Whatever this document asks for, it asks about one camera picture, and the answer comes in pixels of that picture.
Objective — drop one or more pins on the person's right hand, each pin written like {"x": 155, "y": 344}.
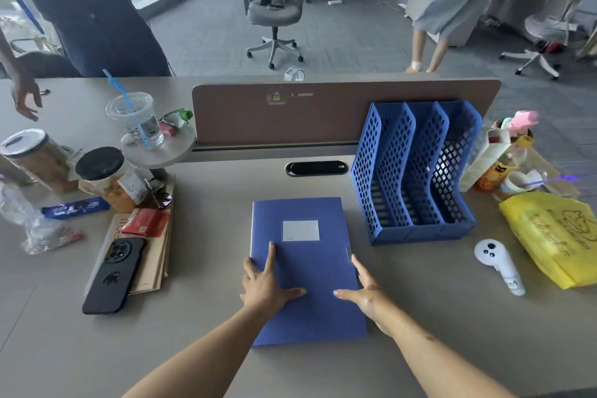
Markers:
{"x": 373, "y": 299}

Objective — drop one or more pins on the person's left hand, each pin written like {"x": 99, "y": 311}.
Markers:
{"x": 263, "y": 292}

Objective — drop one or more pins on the person's right thumb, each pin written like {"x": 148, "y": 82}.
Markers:
{"x": 347, "y": 293}

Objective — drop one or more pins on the person's left thumb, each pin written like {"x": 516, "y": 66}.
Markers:
{"x": 294, "y": 294}

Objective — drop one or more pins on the blue file folder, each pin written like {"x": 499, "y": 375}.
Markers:
{"x": 308, "y": 262}

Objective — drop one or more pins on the person's right forearm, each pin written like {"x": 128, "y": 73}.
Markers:
{"x": 433, "y": 360}

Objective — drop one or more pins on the person's left forearm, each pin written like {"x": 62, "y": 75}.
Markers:
{"x": 200, "y": 355}

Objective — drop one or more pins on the blue plastic file rack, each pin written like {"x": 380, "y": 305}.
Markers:
{"x": 410, "y": 178}

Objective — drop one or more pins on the brown paper bag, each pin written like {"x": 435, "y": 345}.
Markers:
{"x": 156, "y": 257}

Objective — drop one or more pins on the white handheld controller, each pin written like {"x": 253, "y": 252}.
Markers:
{"x": 496, "y": 260}

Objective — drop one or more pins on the red packet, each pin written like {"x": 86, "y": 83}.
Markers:
{"x": 145, "y": 223}

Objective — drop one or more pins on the black sunglasses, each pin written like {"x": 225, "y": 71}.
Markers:
{"x": 159, "y": 195}

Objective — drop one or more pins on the brown desk divider panel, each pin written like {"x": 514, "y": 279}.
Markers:
{"x": 326, "y": 115}

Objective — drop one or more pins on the black smartphone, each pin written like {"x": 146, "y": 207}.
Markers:
{"x": 114, "y": 276}

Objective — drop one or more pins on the white carton box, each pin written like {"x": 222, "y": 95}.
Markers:
{"x": 485, "y": 160}

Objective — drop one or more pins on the round grey desk shelf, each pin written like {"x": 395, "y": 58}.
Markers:
{"x": 163, "y": 153}

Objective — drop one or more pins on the orange drink bottle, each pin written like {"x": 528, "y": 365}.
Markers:
{"x": 499, "y": 171}

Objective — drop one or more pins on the sticker on divider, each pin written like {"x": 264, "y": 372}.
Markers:
{"x": 275, "y": 98}

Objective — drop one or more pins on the white tape roll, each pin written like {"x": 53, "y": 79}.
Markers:
{"x": 515, "y": 183}

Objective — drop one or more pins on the yellow plastic bag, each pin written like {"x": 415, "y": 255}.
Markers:
{"x": 550, "y": 234}

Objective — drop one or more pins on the green wrapper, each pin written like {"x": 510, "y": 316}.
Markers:
{"x": 179, "y": 115}

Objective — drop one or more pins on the black lid food jar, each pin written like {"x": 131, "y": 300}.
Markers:
{"x": 105, "y": 178}

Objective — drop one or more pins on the clear plastic cup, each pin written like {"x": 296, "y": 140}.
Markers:
{"x": 137, "y": 120}

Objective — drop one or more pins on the blue snack packet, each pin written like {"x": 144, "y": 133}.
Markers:
{"x": 74, "y": 208}

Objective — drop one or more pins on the pink small fan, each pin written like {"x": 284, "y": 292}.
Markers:
{"x": 520, "y": 120}

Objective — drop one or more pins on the blue drinking straw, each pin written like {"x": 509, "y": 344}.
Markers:
{"x": 123, "y": 94}

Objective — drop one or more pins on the clear plastic bag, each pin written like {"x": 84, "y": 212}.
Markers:
{"x": 28, "y": 220}

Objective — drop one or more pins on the grey office chair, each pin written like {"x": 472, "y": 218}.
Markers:
{"x": 275, "y": 6}

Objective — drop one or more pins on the white lid food jar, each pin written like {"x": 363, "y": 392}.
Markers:
{"x": 37, "y": 160}

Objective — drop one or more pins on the white office chair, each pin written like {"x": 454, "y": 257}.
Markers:
{"x": 545, "y": 34}

